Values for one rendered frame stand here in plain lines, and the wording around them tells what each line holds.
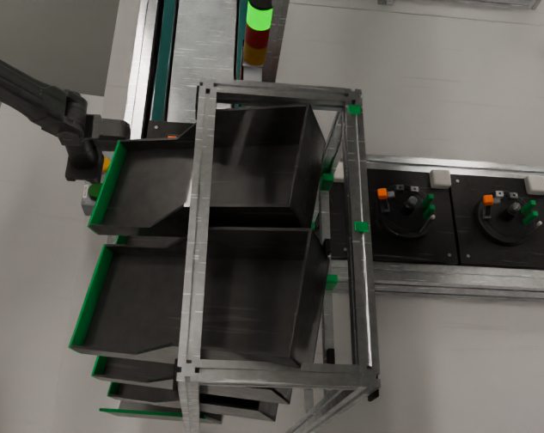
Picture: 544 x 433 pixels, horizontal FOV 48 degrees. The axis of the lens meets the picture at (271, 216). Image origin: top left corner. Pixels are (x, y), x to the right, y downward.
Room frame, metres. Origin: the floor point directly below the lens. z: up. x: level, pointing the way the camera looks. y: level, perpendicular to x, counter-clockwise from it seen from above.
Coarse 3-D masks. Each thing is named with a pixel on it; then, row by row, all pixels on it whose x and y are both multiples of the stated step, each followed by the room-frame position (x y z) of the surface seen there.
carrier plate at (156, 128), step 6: (150, 120) 0.80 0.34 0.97; (150, 126) 0.79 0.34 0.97; (156, 126) 0.79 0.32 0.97; (162, 126) 0.79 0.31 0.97; (168, 126) 0.80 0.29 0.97; (174, 126) 0.80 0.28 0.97; (180, 126) 0.81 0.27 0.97; (186, 126) 0.81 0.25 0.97; (150, 132) 0.77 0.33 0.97; (156, 132) 0.77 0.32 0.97; (162, 132) 0.78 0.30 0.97; (168, 132) 0.78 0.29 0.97; (174, 132) 0.79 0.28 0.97; (180, 132) 0.79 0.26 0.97
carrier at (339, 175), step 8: (336, 168) 0.78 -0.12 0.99; (336, 176) 0.76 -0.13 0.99; (336, 184) 0.75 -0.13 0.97; (336, 192) 0.73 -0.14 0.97; (344, 192) 0.73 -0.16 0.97; (336, 200) 0.71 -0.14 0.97; (344, 200) 0.71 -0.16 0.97; (336, 208) 0.69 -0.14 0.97; (344, 208) 0.69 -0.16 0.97; (336, 216) 0.67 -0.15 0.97; (344, 216) 0.67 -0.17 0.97; (336, 224) 0.65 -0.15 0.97; (344, 224) 0.65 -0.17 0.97; (336, 232) 0.63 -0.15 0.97; (344, 232) 0.63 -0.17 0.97; (336, 240) 0.61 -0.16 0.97; (344, 240) 0.61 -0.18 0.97; (336, 248) 0.59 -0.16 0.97; (344, 248) 0.59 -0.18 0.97; (336, 256) 0.57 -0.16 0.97; (344, 256) 0.57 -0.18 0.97
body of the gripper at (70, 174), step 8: (88, 152) 0.57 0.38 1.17; (96, 152) 0.59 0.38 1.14; (72, 160) 0.56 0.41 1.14; (80, 160) 0.56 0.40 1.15; (88, 160) 0.56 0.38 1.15; (96, 160) 0.58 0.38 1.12; (72, 168) 0.55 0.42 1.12; (80, 168) 0.56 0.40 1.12; (88, 168) 0.56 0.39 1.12; (96, 168) 0.57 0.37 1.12; (72, 176) 0.54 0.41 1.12; (80, 176) 0.54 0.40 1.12; (88, 176) 0.54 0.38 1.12; (96, 176) 0.55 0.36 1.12
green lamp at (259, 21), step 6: (252, 12) 0.81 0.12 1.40; (258, 12) 0.80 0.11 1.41; (264, 12) 0.80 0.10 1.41; (270, 12) 0.81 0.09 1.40; (252, 18) 0.80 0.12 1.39; (258, 18) 0.80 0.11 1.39; (264, 18) 0.80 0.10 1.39; (270, 18) 0.81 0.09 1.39; (252, 24) 0.80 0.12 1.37; (258, 24) 0.80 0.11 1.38; (264, 24) 0.80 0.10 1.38; (270, 24) 0.82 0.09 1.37
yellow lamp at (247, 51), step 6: (246, 48) 0.81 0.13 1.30; (252, 48) 0.80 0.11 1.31; (264, 48) 0.81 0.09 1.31; (246, 54) 0.81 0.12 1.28; (252, 54) 0.80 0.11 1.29; (258, 54) 0.80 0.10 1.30; (264, 54) 0.81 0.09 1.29; (246, 60) 0.81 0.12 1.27; (252, 60) 0.80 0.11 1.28; (258, 60) 0.80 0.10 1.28; (264, 60) 0.81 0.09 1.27
